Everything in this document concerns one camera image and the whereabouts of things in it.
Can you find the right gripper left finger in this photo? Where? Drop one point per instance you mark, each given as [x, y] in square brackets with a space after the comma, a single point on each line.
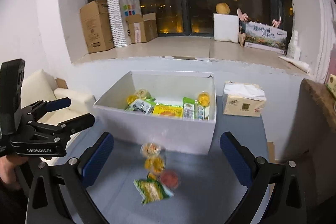
[46, 203]

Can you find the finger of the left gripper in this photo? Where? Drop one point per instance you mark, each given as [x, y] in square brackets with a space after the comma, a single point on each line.
[42, 107]
[69, 127]

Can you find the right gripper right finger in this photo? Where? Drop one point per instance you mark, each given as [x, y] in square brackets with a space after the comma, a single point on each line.
[287, 201]

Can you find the pale green jelly cup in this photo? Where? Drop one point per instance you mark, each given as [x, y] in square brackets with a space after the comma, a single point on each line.
[142, 94]

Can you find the yellow orange jelly cup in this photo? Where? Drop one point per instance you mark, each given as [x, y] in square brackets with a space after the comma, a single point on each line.
[155, 164]

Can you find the green cracker packet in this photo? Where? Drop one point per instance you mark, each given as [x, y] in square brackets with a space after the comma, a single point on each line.
[151, 189]

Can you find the yellow snack packet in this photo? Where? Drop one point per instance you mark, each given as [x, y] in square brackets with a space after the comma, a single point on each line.
[168, 111]

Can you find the yellow lidded jelly cup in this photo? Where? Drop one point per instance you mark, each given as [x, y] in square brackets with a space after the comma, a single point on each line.
[204, 99]

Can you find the orange lidded jelly cup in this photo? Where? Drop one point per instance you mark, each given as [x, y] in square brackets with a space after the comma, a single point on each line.
[150, 149]

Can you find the small green snack packet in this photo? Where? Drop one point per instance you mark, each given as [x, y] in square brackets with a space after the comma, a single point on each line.
[188, 108]

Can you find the large green snack packet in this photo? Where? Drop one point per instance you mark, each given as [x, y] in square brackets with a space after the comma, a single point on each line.
[201, 112]

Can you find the person left hand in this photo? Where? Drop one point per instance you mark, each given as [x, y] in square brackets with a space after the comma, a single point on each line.
[8, 164]

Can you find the cream white sofa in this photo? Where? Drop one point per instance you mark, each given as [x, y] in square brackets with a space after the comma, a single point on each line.
[41, 86]

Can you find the white cardboard box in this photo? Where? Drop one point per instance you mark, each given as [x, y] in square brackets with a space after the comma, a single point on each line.
[168, 88]

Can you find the blue grey table cloth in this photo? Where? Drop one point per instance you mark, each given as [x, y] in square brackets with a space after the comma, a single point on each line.
[208, 190]

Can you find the large brown cardboard box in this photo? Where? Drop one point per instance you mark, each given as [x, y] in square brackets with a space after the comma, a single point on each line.
[96, 26]

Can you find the small open cardboard box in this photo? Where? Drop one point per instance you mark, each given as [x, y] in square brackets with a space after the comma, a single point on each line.
[142, 28]

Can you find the beige tissue pack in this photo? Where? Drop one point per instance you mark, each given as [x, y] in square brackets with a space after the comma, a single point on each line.
[241, 99]

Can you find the white dotted paper bag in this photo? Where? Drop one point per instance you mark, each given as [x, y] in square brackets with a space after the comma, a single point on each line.
[118, 11]

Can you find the cream box on side table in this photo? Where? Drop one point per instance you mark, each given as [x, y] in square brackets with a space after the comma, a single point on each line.
[331, 85]

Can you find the white plastic bottle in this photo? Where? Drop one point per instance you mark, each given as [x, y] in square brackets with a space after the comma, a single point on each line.
[293, 51]

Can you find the printed landscape carton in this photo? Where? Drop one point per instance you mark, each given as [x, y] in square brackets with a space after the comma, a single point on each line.
[264, 37]

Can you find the white foam box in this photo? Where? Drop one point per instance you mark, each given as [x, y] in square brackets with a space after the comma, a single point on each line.
[226, 28]

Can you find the round yellow pomelo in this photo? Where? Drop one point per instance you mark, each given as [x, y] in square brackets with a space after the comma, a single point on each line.
[222, 8]

